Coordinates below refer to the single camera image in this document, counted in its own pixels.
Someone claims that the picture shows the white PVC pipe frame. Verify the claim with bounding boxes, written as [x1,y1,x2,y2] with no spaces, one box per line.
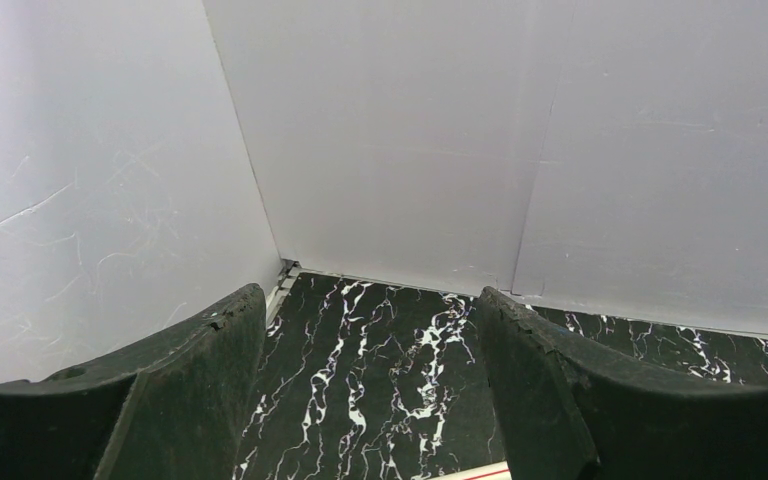
[434,462,511,480]

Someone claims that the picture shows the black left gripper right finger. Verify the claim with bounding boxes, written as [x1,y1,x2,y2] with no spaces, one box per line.
[475,287,768,479]

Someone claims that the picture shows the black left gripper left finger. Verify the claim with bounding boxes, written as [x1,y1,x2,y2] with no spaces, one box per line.
[0,283,266,479]

